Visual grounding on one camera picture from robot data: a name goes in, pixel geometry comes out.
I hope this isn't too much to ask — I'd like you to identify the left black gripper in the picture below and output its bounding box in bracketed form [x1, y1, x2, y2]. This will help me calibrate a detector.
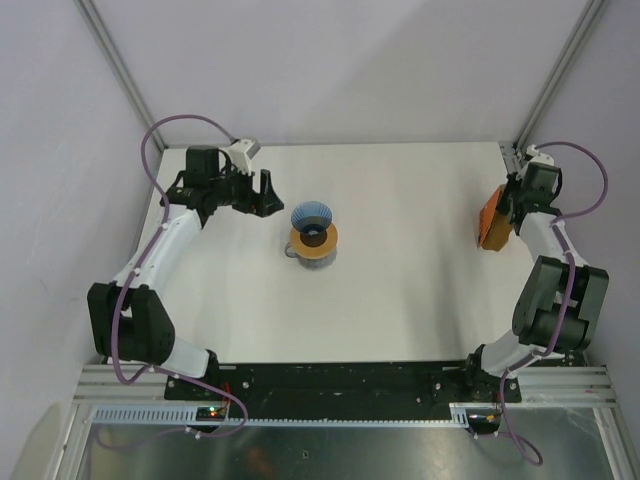
[209, 161, 282, 218]

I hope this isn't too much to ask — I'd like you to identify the blue ribbed dripper cone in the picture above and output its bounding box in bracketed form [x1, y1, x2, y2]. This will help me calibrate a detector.
[290, 201, 333, 235]

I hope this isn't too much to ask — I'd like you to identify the wooden dripper stand ring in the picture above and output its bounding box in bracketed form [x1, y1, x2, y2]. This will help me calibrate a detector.
[290, 222, 340, 259]

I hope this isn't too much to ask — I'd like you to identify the clear glass pitcher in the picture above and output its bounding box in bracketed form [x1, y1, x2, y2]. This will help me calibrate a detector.
[284, 243, 338, 271]

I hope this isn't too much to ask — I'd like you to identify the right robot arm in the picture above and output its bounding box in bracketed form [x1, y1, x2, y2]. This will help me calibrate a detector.
[461, 154, 609, 401]

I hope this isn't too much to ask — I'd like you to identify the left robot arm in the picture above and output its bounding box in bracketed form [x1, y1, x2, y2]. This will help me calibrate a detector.
[87, 139, 284, 400]

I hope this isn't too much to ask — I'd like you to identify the orange filter holder stack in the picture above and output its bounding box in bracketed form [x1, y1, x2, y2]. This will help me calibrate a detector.
[477, 185, 512, 252]

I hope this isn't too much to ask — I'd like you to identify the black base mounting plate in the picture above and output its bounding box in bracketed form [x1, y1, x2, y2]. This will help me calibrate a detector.
[164, 360, 522, 419]

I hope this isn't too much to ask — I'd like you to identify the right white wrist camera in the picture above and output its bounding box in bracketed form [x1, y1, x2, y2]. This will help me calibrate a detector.
[522, 144, 555, 166]

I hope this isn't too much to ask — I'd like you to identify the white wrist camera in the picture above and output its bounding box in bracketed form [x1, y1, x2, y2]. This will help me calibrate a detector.
[522, 144, 555, 166]
[227, 138, 261, 176]

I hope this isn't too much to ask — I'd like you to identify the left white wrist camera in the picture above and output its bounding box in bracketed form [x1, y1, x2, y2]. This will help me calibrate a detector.
[227, 138, 261, 176]

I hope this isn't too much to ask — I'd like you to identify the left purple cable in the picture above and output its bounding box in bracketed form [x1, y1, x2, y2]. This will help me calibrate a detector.
[94, 115, 251, 451]

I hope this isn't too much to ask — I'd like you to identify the grey slotted cable duct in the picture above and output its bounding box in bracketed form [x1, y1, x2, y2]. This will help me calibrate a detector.
[92, 405, 469, 428]

